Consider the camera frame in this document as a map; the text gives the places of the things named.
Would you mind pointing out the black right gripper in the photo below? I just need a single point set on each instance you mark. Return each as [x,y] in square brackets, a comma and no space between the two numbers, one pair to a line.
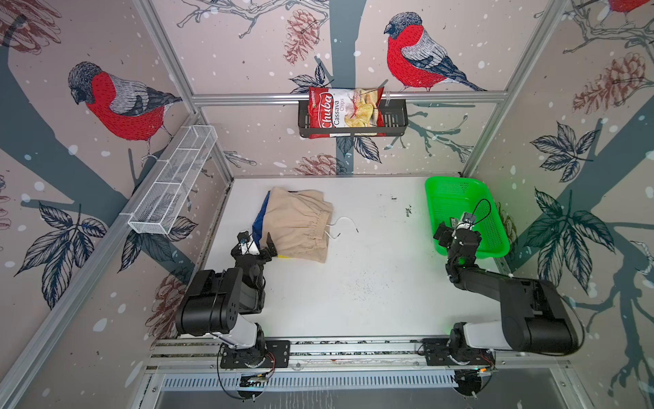
[446,233]

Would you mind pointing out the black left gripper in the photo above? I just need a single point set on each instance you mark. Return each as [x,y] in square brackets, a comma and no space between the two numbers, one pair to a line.
[264,254]

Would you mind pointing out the rainbow striped shorts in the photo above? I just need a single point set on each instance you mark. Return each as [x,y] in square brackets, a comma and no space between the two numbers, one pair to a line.
[259,220]

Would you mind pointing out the beige shorts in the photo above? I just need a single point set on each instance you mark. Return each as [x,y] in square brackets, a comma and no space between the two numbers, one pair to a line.
[297,223]

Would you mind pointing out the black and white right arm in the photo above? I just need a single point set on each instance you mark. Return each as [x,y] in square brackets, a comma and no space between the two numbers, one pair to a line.
[533,315]

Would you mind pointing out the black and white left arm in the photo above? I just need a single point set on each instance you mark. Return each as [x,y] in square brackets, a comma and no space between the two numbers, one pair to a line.
[215,303]

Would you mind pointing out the green plastic tray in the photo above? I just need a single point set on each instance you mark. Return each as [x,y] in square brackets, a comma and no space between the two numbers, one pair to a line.
[449,197]

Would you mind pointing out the red cassava chips bag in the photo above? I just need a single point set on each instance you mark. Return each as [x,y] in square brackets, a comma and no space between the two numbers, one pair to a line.
[332,108]

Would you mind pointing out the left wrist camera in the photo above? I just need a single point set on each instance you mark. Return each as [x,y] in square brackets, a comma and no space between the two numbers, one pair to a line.
[246,244]

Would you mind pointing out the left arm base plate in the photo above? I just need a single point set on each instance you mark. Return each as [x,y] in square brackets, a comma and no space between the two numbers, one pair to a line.
[276,353]

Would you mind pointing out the white wire mesh shelf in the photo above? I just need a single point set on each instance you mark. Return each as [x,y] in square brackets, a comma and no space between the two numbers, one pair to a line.
[163,202]

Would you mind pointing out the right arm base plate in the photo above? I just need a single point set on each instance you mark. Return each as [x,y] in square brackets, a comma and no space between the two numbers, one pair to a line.
[441,351]

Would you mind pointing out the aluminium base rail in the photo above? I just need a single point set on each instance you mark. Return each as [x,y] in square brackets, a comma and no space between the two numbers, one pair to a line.
[305,354]

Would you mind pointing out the black wire basket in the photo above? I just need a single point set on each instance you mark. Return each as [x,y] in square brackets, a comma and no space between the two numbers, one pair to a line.
[393,113]

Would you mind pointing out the aluminium horizontal frame bar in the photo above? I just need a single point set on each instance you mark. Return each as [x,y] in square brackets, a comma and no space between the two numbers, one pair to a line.
[219,100]

